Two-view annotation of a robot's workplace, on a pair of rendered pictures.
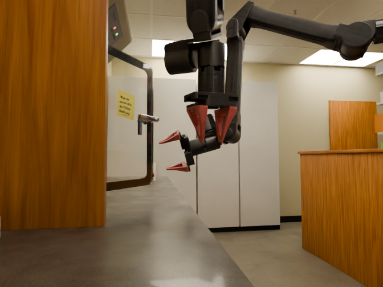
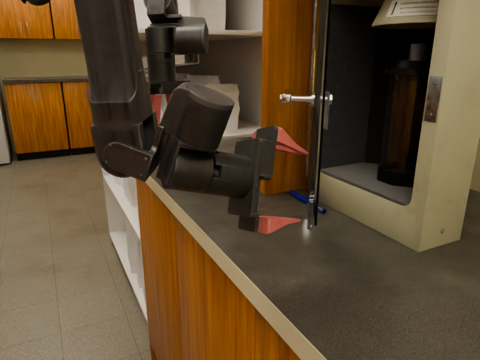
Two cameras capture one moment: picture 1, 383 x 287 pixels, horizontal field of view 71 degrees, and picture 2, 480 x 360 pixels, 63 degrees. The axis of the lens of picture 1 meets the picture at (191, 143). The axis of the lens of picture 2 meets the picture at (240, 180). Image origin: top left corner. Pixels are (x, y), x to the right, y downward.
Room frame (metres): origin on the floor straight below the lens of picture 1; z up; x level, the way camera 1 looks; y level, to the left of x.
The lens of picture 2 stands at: (1.43, -0.16, 1.27)
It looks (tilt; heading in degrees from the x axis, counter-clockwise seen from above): 18 degrees down; 162
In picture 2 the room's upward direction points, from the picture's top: straight up
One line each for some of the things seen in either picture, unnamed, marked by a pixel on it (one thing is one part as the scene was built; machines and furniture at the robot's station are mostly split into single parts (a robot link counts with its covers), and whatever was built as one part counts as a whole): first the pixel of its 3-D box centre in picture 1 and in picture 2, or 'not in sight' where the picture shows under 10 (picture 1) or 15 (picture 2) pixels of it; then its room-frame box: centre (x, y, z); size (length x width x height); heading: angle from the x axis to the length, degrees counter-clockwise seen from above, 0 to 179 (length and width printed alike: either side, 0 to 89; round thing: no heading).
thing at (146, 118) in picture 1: (144, 118); (297, 96); (0.83, 0.14, 1.20); 0.10 x 0.05 x 0.03; 153
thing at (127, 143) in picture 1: (121, 119); (314, 98); (0.78, 0.20, 1.19); 0.30 x 0.01 x 0.40; 153
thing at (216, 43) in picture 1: (208, 57); (162, 41); (0.56, -0.04, 1.29); 0.07 x 0.06 x 0.07; 67
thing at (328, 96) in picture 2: not in sight; (324, 110); (0.88, 0.17, 1.18); 0.02 x 0.02 x 0.06; 63
